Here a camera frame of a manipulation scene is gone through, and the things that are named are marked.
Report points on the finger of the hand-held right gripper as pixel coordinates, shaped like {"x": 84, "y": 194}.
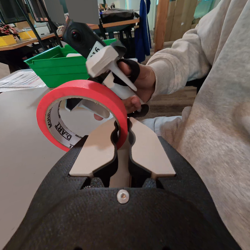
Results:
{"x": 97, "y": 111}
{"x": 101, "y": 62}

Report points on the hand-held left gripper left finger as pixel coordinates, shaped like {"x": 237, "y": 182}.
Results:
{"x": 95, "y": 154}

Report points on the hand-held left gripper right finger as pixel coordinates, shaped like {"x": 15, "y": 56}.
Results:
{"x": 150, "y": 154}

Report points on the red tape roll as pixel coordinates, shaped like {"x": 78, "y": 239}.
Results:
{"x": 82, "y": 87}

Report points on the person's right hand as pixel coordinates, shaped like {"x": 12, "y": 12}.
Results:
{"x": 148, "y": 84}

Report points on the green plastic bin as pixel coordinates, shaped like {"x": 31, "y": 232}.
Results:
{"x": 58, "y": 72}

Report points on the black bag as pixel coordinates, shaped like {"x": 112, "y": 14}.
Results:
{"x": 119, "y": 16}

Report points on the blue jacket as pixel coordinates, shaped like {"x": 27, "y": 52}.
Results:
{"x": 143, "y": 35}

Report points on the yellow parts bin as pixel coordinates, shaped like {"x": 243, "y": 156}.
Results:
{"x": 7, "y": 41}
{"x": 26, "y": 35}

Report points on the laminated paper sheet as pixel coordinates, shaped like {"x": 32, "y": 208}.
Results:
{"x": 21, "y": 80}

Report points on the black monitor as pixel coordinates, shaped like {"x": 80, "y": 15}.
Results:
{"x": 11, "y": 9}

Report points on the plywood panel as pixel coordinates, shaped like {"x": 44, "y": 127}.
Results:
{"x": 181, "y": 19}

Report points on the wooden table with black frame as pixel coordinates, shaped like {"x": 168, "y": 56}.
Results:
{"x": 29, "y": 42}

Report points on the wooden post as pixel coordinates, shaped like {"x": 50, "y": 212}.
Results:
{"x": 161, "y": 25}

